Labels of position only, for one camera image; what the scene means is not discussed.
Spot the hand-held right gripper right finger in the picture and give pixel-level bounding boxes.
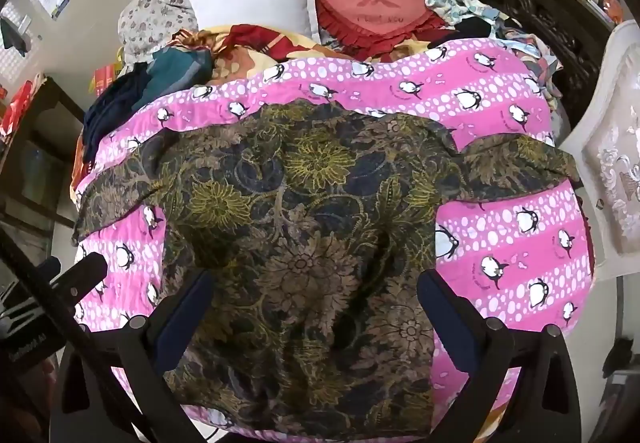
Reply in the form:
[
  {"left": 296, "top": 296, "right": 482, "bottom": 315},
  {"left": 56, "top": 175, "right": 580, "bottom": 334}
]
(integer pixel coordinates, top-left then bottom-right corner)
[{"left": 416, "top": 268, "right": 583, "bottom": 443}]

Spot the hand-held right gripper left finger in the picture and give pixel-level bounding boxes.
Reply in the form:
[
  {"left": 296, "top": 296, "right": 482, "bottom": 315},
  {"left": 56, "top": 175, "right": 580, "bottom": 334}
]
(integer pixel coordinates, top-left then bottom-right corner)
[{"left": 50, "top": 268, "right": 216, "bottom": 443}]

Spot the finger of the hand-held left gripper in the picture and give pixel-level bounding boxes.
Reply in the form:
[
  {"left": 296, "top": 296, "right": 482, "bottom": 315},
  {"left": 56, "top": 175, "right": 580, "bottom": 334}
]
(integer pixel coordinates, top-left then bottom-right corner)
[{"left": 54, "top": 252, "right": 109, "bottom": 311}]

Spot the dark floral print shirt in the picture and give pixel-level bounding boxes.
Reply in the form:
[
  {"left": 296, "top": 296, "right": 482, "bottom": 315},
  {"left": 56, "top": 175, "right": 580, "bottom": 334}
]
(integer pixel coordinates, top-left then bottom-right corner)
[{"left": 71, "top": 102, "right": 581, "bottom": 439}]

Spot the pink penguin print blanket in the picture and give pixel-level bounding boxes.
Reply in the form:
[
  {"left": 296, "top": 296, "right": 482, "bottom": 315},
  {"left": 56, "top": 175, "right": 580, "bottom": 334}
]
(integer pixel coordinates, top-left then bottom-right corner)
[{"left": 70, "top": 37, "right": 596, "bottom": 443}]

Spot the dark wooden shelf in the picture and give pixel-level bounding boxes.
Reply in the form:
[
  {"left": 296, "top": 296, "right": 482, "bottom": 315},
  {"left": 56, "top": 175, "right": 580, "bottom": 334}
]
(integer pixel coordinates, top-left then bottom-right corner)
[{"left": 0, "top": 76, "right": 86, "bottom": 229}]

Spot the dark navy cloth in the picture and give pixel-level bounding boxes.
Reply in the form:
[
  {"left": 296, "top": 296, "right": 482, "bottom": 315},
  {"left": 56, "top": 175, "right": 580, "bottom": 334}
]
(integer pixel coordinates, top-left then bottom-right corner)
[{"left": 82, "top": 63, "right": 151, "bottom": 164}]

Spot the red box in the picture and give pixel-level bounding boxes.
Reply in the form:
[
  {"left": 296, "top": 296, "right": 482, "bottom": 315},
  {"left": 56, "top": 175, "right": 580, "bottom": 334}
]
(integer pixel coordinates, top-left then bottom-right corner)
[{"left": 0, "top": 80, "right": 35, "bottom": 135}]

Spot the red packet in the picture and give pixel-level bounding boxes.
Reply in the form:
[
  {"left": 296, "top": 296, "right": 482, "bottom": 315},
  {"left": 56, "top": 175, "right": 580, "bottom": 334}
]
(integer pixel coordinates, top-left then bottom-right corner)
[{"left": 90, "top": 64, "right": 122, "bottom": 95}]

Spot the teal cloth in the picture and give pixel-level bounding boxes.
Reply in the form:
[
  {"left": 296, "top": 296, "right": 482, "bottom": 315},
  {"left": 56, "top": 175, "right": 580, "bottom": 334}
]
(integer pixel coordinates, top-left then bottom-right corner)
[{"left": 132, "top": 46, "right": 216, "bottom": 111}]

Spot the white embroidered chair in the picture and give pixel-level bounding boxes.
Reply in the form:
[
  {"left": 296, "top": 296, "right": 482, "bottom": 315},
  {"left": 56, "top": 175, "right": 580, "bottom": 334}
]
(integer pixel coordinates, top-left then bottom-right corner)
[{"left": 557, "top": 20, "right": 640, "bottom": 281}]

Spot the yellow and red blanket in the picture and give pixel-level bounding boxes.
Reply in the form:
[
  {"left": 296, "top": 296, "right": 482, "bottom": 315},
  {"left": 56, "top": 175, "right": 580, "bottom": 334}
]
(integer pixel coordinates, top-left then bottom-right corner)
[{"left": 167, "top": 23, "right": 351, "bottom": 86}]

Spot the dark carved wooden headboard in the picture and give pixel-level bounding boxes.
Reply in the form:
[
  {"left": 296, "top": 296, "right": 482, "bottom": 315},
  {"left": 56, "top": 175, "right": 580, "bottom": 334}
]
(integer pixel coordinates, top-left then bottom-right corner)
[{"left": 445, "top": 0, "right": 616, "bottom": 124}]

